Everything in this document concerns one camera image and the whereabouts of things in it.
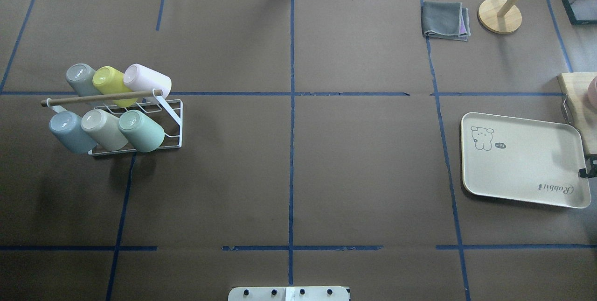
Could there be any beige rabbit tray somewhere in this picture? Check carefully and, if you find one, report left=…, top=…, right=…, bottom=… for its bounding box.
left=460, top=112, right=591, bottom=208

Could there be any green cup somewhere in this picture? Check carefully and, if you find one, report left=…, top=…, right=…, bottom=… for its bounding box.
left=118, top=110, right=166, bottom=153

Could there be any pink cup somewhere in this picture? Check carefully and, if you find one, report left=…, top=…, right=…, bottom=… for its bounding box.
left=123, top=63, right=172, bottom=98

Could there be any beige cup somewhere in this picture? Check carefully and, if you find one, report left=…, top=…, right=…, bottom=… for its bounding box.
left=81, top=108, right=128, bottom=151

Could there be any yellow cup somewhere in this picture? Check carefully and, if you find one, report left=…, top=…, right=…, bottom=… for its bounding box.
left=92, top=66, right=132, bottom=95

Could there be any grey cup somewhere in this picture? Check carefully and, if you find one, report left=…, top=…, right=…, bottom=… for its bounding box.
left=65, top=63, right=102, bottom=97

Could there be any blue cup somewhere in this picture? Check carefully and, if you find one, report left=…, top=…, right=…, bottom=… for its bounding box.
left=49, top=111, right=97, bottom=154

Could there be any pink bowl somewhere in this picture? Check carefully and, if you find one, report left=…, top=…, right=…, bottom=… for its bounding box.
left=587, top=76, right=597, bottom=108

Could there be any wooden cutting board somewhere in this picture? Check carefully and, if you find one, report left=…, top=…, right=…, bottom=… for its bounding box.
left=558, top=71, right=597, bottom=155

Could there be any wooden mug tree stand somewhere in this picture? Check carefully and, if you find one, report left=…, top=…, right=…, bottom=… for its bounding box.
left=477, top=0, right=522, bottom=35

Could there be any grey folded cloth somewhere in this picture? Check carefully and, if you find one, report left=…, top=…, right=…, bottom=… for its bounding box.
left=421, top=1, right=471, bottom=42

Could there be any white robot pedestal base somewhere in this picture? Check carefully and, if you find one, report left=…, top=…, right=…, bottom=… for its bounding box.
left=228, top=286, right=351, bottom=301

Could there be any white wire cup rack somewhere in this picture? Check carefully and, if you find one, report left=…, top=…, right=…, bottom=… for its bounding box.
left=41, top=89, right=184, bottom=157

